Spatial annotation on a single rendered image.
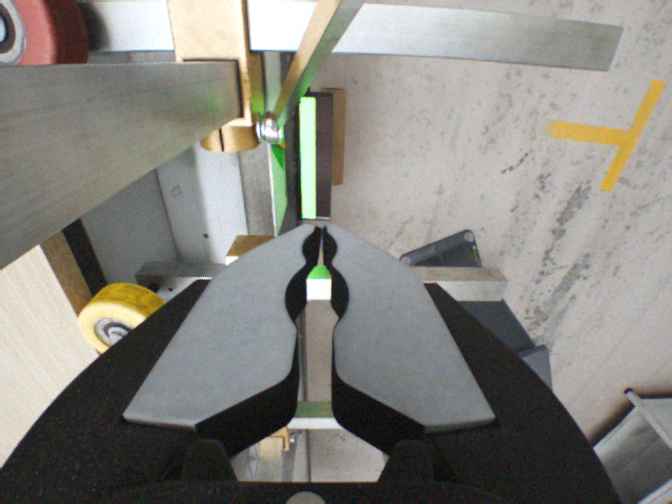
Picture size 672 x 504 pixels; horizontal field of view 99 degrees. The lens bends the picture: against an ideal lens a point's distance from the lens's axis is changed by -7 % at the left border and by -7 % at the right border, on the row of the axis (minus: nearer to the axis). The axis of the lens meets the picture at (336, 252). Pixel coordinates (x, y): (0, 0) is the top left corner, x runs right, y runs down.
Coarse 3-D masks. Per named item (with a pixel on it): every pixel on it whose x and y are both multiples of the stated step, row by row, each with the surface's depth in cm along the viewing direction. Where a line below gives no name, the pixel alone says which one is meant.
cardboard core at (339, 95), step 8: (328, 88) 97; (336, 88) 98; (336, 96) 93; (344, 96) 94; (336, 104) 94; (344, 104) 96; (336, 112) 95; (344, 112) 97; (336, 120) 97; (344, 120) 99; (336, 128) 98; (344, 128) 100; (336, 136) 99; (344, 136) 102; (336, 144) 100; (344, 144) 104; (336, 152) 102; (336, 160) 103; (336, 168) 105; (336, 176) 106; (336, 184) 108
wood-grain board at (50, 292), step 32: (32, 256) 25; (64, 256) 27; (0, 288) 27; (32, 288) 27; (64, 288) 27; (0, 320) 29; (32, 320) 29; (64, 320) 29; (0, 352) 31; (32, 352) 31; (64, 352) 31; (96, 352) 31; (0, 384) 34; (32, 384) 34; (64, 384) 34; (0, 416) 38; (32, 416) 38; (0, 448) 42
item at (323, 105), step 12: (324, 108) 38; (324, 120) 38; (324, 132) 39; (324, 144) 40; (324, 156) 41; (324, 168) 42; (324, 180) 43; (324, 192) 43; (324, 204) 44; (324, 216) 45
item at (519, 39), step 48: (144, 0) 19; (288, 0) 20; (96, 48) 21; (144, 48) 21; (288, 48) 21; (336, 48) 21; (384, 48) 21; (432, 48) 21; (480, 48) 21; (528, 48) 21; (576, 48) 21
